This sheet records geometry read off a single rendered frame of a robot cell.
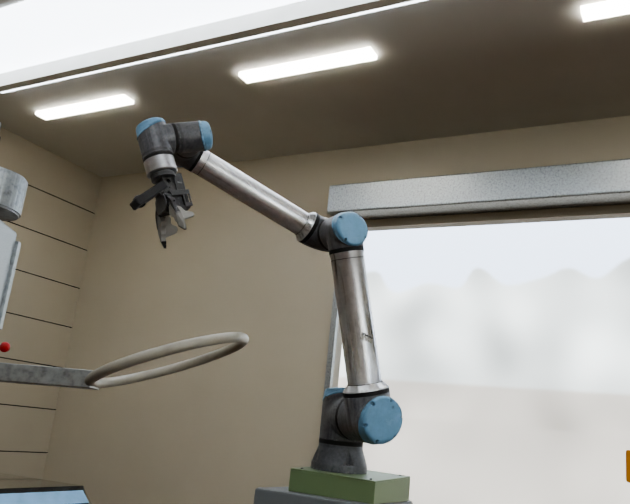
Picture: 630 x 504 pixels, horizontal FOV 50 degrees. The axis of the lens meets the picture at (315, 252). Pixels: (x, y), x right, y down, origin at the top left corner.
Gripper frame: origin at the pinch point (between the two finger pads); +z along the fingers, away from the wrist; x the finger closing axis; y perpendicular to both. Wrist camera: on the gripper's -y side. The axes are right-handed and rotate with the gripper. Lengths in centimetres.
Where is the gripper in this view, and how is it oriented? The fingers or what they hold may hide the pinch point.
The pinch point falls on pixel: (172, 240)
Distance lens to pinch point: 196.6
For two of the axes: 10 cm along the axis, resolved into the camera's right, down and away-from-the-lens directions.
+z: 2.9, 9.3, -2.2
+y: 7.9, -1.0, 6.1
